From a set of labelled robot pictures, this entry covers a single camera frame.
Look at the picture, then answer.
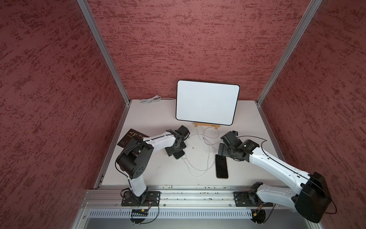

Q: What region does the pink-cased phone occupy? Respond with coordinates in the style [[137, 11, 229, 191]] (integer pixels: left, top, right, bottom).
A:
[[215, 155, 228, 179]]

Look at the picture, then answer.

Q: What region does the black phone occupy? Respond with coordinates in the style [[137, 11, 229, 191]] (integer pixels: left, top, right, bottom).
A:
[[173, 150, 185, 159]]

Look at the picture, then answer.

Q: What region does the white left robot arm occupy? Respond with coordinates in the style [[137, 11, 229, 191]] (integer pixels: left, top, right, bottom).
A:
[[115, 126, 190, 198]]

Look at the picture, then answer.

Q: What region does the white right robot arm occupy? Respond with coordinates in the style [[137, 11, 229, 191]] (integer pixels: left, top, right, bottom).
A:
[[218, 132, 333, 223]]

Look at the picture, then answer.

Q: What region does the wooden board stand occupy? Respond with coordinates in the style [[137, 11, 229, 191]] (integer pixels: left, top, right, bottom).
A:
[[193, 122, 220, 129]]

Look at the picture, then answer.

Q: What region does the dark book with portrait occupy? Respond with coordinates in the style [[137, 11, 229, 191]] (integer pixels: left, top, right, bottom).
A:
[[117, 129, 148, 148]]

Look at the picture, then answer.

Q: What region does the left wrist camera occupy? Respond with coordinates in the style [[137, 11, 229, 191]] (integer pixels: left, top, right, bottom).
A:
[[176, 125, 190, 139]]

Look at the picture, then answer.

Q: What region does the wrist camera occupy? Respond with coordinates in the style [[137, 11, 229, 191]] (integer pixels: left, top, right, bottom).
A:
[[176, 125, 190, 139], [221, 131, 238, 145]]

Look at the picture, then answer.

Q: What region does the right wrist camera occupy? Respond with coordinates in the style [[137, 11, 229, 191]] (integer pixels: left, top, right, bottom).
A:
[[221, 131, 238, 145]]

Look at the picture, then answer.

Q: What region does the white board black frame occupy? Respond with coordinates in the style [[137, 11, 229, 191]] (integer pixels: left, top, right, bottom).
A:
[[176, 80, 240, 126]]

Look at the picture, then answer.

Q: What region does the coiled white cable at back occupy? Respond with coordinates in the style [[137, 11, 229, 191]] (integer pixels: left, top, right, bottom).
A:
[[140, 95, 176, 104]]

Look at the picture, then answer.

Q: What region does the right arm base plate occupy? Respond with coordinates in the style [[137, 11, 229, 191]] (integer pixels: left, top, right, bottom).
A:
[[233, 191, 274, 208]]

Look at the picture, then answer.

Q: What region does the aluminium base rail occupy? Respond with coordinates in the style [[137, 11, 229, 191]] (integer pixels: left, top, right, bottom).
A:
[[82, 185, 289, 209]]

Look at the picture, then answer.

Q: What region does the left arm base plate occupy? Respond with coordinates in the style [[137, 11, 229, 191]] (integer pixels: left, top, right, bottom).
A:
[[121, 190, 161, 207]]

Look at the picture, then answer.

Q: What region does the white slotted cable duct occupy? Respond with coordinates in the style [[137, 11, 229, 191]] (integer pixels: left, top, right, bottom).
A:
[[88, 209, 253, 219]]

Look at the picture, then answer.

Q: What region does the right aluminium corner post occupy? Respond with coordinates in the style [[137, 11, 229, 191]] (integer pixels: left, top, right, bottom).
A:
[[256, 0, 324, 106]]

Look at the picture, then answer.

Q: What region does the aluminium corner post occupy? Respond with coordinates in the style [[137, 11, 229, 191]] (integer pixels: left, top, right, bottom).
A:
[[76, 0, 131, 106], [256, 0, 324, 106]]

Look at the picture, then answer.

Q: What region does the left aluminium corner post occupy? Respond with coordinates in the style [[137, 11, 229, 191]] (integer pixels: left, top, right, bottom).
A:
[[76, 0, 131, 106]]

